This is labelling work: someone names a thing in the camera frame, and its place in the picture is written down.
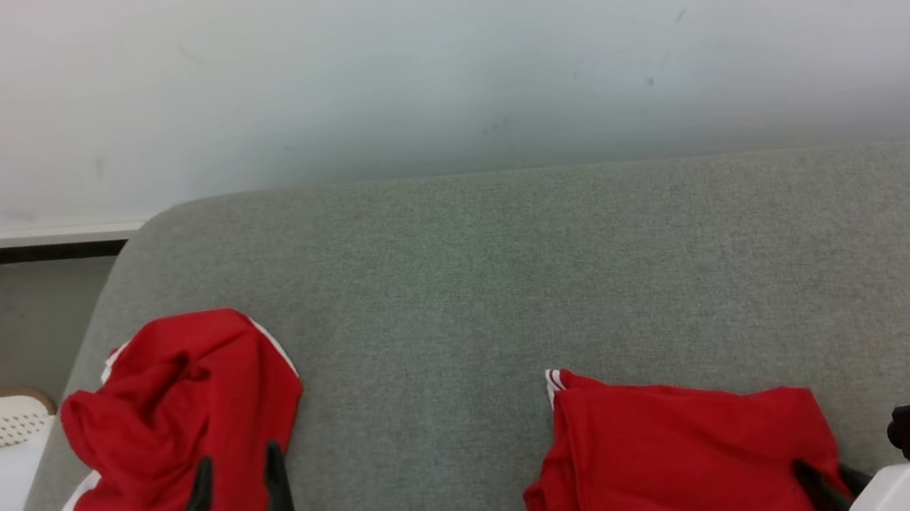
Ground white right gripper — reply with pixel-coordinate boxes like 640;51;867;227
792;441;910;511

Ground red shorts with white stripe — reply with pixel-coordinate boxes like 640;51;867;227
18;295;325;511

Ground red basketball jersey with number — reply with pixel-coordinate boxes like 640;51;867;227
502;320;855;511

